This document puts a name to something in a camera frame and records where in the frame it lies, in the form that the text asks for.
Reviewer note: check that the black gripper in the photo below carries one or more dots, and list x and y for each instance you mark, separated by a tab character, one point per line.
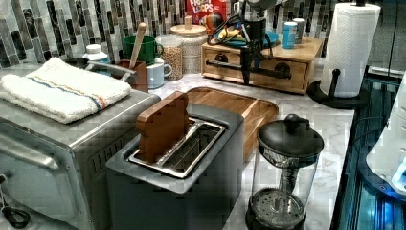
254	34

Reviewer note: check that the black drawer handle bar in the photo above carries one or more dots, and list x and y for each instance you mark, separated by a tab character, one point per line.
280	71

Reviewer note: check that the wooden drawer box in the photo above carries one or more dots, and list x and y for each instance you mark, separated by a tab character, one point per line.
300	60

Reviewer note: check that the blue plate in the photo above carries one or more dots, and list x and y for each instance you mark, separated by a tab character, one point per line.
270	41

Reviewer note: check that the yellow banana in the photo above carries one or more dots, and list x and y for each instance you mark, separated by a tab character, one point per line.
229	34

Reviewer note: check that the blue salt shaker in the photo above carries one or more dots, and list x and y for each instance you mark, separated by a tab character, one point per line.
289	35

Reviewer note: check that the dark pepper shaker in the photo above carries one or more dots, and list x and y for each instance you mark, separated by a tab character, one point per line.
300	29

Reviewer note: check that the wooden serving tray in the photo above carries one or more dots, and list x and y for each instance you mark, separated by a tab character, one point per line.
256	112

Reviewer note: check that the glass jar with wooden lid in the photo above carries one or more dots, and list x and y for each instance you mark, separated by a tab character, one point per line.
193	36

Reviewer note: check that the Froot Loops cereal box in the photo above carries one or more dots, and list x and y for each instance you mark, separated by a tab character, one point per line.
208	13

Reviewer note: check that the black paper towel holder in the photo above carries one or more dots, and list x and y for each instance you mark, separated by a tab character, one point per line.
315	93

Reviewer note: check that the glass jar of grains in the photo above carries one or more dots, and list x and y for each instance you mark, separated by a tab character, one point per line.
172	54

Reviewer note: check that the white light-blue mug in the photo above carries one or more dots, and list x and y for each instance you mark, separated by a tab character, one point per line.
157	72

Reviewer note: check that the green mug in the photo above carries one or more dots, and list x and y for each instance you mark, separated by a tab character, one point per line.
149	51

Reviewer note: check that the paper towel roll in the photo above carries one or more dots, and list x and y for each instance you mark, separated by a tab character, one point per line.
349	44

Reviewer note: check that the wooden spoon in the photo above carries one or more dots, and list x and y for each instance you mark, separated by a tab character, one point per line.
137	44

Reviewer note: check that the brown wooden utensil holder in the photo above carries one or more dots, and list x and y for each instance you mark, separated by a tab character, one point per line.
139	81

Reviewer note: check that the wooden toast slice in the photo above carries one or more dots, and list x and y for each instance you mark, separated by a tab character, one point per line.
162	125

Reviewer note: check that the glass french press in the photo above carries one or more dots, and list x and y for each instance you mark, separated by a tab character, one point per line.
283	174

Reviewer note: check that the black toaster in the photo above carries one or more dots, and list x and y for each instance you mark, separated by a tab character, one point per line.
192	188

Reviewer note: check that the white bottle with cap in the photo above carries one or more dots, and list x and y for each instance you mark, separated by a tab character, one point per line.
94	52

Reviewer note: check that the white striped towel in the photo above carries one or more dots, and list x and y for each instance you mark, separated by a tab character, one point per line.
62	92

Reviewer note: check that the stainless toaster oven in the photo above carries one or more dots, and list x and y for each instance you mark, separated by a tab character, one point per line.
59	170

